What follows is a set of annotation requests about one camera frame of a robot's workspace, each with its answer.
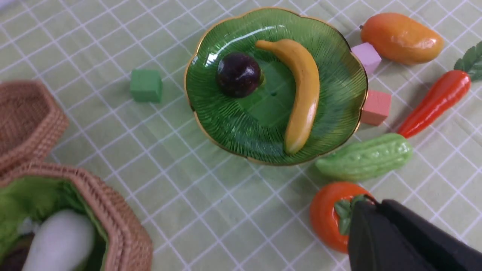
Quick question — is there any green glass leaf plate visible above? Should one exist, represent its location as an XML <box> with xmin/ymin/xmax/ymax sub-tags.
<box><xmin>184</xmin><ymin>7</ymin><xmax>368</xmax><ymax>165</ymax></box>

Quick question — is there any white toy radish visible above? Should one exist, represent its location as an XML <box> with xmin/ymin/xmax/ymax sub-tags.
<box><xmin>22</xmin><ymin>210</ymin><xmax>95</xmax><ymax>271</ymax></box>

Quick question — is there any yellow toy banana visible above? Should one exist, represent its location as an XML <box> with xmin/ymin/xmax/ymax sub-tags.
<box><xmin>255</xmin><ymin>38</ymin><xmax>320</xmax><ymax>155</ymax></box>

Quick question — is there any red orange toy carrot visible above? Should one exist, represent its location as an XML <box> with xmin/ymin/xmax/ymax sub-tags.
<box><xmin>397</xmin><ymin>42</ymin><xmax>482</xmax><ymax>139</ymax></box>

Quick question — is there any woven wicker basket lid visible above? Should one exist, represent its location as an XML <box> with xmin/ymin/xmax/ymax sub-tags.
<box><xmin>0</xmin><ymin>80</ymin><xmax>69</xmax><ymax>175</ymax></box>

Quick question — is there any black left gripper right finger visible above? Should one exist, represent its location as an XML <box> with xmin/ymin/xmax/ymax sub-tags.
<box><xmin>380</xmin><ymin>199</ymin><xmax>482</xmax><ymax>271</ymax></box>

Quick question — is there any orange toy persimmon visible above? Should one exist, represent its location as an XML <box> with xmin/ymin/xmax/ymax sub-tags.
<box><xmin>310</xmin><ymin>182</ymin><xmax>370</xmax><ymax>254</ymax></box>

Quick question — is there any salmon red foam cube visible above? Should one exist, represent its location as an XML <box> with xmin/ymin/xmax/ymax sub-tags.
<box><xmin>360</xmin><ymin>90</ymin><xmax>392</xmax><ymax>126</ymax></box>

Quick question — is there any pink foam cube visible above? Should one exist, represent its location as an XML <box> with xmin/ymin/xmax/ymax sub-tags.
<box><xmin>351</xmin><ymin>43</ymin><xmax>382</xmax><ymax>75</ymax></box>

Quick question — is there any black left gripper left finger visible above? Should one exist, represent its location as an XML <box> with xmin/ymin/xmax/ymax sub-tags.
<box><xmin>348</xmin><ymin>200</ymin><xmax>435</xmax><ymax>271</ymax></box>

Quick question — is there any green toy bitter gourd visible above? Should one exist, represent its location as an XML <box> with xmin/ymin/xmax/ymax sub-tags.
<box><xmin>315</xmin><ymin>133</ymin><xmax>413</xmax><ymax>182</ymax></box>

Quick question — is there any green fabric basket liner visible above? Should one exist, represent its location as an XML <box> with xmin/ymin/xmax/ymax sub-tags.
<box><xmin>0</xmin><ymin>175</ymin><xmax>110</xmax><ymax>271</ymax></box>

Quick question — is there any woven wicker basket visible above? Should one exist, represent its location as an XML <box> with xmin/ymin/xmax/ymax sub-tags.
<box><xmin>1</xmin><ymin>161</ymin><xmax>153</xmax><ymax>271</ymax></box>

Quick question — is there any green foam cube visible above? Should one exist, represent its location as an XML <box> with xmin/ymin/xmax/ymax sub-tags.
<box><xmin>130</xmin><ymin>69</ymin><xmax>163</xmax><ymax>103</ymax></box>

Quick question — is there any dark purple toy mangosteen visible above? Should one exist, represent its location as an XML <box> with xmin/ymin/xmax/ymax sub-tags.
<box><xmin>216</xmin><ymin>52</ymin><xmax>265</xmax><ymax>98</ymax></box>

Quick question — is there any orange yellow toy mango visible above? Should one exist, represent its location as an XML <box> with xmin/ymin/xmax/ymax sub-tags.
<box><xmin>360</xmin><ymin>12</ymin><xmax>444</xmax><ymax>65</ymax></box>

